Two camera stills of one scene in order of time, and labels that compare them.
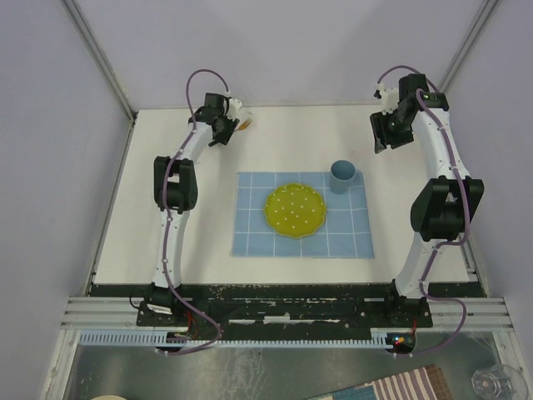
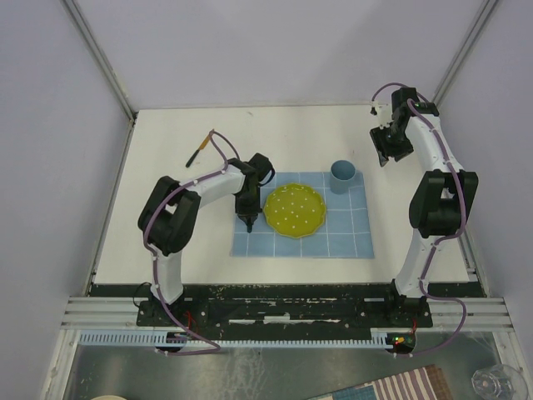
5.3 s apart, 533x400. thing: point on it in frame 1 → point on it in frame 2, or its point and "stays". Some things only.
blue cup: (341, 172) stays
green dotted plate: (295, 210) stays
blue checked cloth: (344, 232) stays
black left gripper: (231, 126) → (244, 213)
